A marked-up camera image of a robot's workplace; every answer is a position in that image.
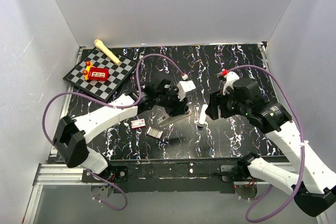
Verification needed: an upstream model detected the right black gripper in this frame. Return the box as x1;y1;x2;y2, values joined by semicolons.
204;86;250;121

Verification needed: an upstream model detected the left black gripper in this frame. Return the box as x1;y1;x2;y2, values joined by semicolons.
155;86;188;117

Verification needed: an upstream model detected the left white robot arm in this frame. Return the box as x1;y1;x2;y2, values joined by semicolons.
53;79;196;182

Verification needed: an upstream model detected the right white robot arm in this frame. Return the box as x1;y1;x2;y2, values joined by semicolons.
205;78;335;217

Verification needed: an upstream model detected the red white staple box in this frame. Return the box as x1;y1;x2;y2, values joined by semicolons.
131;119;145;129

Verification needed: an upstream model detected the open staple box tray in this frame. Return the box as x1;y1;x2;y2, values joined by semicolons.
146;127;163;140

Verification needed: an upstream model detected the black white chessboard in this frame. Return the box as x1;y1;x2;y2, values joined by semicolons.
63;48;137;102

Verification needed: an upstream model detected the red yellow toy bus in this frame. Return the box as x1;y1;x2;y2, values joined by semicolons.
82;61;109;81

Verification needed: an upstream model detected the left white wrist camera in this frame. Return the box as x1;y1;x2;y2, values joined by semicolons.
177;80;196;101

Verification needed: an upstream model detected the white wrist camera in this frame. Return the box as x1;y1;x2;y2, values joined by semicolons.
177;80;196;101
222;70;240;95

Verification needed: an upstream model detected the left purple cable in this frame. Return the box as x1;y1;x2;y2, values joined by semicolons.
43;54;188;211

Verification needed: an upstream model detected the purple cable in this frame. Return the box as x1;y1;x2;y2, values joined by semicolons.
43;54;188;211
223;64;307;223

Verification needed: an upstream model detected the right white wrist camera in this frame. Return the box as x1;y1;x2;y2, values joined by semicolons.
222;70;240;95

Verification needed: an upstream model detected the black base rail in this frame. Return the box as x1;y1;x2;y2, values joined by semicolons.
81;157;259;195

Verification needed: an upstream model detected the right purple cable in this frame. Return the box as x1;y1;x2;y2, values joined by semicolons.
223;64;307;223

